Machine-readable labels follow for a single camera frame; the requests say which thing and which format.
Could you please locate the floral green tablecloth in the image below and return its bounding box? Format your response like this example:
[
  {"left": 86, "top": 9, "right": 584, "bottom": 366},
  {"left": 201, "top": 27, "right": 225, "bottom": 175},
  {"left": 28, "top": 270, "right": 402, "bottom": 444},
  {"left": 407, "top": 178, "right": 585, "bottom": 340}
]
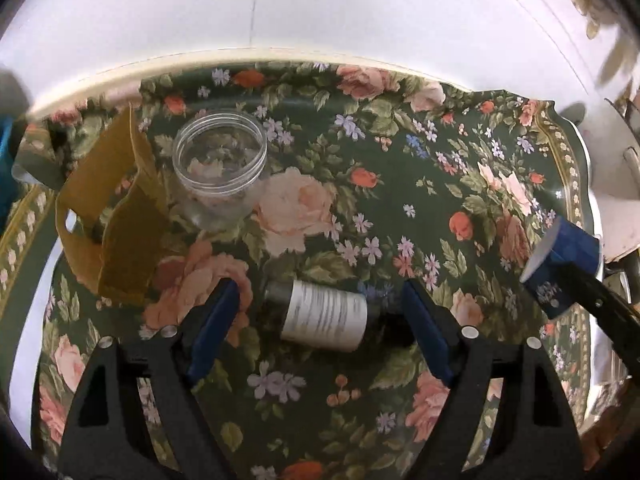
[{"left": 1, "top": 62, "right": 594, "bottom": 479}]

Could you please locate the blue plastic basin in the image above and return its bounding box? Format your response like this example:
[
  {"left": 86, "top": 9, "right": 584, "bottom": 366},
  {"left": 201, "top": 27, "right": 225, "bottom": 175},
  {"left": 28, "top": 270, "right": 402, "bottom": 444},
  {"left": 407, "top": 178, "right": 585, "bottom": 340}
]
[{"left": 0, "top": 116, "right": 18, "bottom": 229}]

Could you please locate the white rice cooker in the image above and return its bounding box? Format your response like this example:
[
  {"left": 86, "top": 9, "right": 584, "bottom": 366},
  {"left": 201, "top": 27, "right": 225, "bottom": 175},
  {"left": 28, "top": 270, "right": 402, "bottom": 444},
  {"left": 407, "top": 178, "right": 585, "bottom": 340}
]
[{"left": 589, "top": 100, "right": 639, "bottom": 262}]

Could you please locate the small dark labelled bottle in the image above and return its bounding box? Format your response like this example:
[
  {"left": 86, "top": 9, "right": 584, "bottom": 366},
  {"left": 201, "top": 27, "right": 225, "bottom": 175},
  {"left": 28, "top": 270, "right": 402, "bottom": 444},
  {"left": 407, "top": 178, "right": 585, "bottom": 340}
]
[{"left": 264, "top": 280, "right": 388, "bottom": 352}]

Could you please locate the brown cardboard holder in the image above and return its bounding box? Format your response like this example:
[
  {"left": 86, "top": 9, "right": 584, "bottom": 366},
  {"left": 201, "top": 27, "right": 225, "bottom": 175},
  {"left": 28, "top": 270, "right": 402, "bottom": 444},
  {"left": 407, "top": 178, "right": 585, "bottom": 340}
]
[{"left": 55, "top": 107, "right": 168, "bottom": 306}]

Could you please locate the clear plastic jar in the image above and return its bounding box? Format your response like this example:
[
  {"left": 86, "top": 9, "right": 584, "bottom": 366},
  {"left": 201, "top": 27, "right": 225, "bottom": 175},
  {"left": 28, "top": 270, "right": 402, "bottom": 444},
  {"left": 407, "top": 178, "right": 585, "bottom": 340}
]
[{"left": 171, "top": 110, "right": 268, "bottom": 232}]

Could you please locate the blue paper cup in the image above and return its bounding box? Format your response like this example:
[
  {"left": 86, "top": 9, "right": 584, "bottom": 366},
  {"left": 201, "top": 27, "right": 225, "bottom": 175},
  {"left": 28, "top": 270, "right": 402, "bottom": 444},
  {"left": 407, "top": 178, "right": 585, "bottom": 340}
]
[{"left": 520, "top": 217, "right": 601, "bottom": 320}]

